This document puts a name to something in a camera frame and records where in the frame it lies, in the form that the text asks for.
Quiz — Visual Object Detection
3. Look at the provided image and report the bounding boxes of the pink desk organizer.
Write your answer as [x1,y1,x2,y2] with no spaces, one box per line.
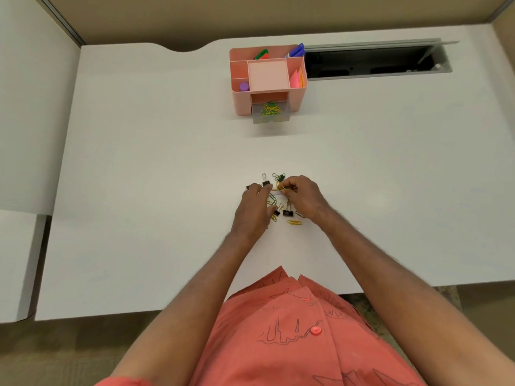
[229,44,309,116]

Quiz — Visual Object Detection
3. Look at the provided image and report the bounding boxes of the pink sticky notes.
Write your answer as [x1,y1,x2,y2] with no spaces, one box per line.
[288,67,307,89]

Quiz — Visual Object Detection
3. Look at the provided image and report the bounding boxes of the person's left forearm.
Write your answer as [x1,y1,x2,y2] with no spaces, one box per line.
[108,232,266,386]

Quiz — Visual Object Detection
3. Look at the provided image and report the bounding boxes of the person's left hand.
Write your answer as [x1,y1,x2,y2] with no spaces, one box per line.
[230,183,279,242]

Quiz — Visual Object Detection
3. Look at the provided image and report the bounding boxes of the coral button shirt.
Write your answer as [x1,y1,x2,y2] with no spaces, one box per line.
[94,266,428,386]

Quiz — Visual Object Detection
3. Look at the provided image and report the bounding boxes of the pile of coloured paper clips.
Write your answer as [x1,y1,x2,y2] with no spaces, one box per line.
[266,173,306,227]

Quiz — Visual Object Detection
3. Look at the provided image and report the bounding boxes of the clear plastic drawer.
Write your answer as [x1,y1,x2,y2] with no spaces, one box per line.
[251,101,291,124]

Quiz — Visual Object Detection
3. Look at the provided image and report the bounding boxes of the person's right hand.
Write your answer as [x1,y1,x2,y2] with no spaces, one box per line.
[278,175,332,222]

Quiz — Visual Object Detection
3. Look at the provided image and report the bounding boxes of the person's right forearm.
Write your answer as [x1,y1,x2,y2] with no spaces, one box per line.
[310,206,515,386]

